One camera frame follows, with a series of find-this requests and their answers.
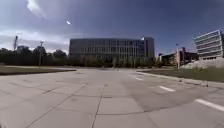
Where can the lattice mast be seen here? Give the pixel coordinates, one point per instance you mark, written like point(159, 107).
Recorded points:
point(15, 43)

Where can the white banded building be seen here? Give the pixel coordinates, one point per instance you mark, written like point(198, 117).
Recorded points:
point(208, 45)

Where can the row of tall dark trees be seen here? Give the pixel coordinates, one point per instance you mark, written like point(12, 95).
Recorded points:
point(26, 57)

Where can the grey concrete slab plaza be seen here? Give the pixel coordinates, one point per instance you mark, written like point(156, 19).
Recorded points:
point(83, 100)

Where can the red brick building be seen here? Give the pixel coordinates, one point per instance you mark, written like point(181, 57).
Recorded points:
point(185, 56)

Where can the row of small green trees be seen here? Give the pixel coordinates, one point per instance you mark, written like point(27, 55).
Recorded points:
point(115, 62)

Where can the wide dark glass building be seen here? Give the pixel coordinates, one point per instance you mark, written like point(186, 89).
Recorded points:
point(110, 46)

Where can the pale stone embankment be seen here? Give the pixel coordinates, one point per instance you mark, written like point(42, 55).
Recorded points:
point(206, 63)

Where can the grass area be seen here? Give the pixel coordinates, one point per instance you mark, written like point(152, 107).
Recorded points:
point(200, 75)
point(26, 70)

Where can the lamp pole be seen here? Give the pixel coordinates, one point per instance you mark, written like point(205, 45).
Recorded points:
point(40, 55)
point(177, 60)

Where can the pale concrete kerb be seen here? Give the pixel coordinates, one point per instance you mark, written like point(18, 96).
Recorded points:
point(173, 79)

